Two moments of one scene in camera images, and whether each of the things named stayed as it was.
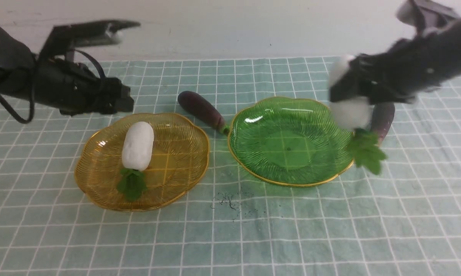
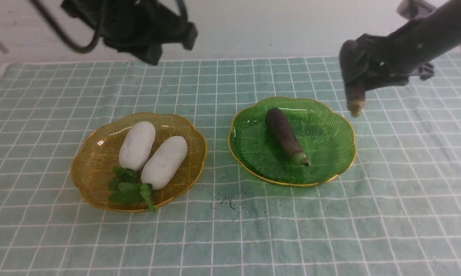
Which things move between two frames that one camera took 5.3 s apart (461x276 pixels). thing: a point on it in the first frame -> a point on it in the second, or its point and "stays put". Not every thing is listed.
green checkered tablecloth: [416, 216] stays put
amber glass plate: [180, 157] stays put
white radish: [354, 114] -> [162, 164]
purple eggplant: [201, 108] -> [282, 137]
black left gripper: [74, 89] -> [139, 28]
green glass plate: [288, 142] stays put
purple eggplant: [382, 116] -> [356, 97]
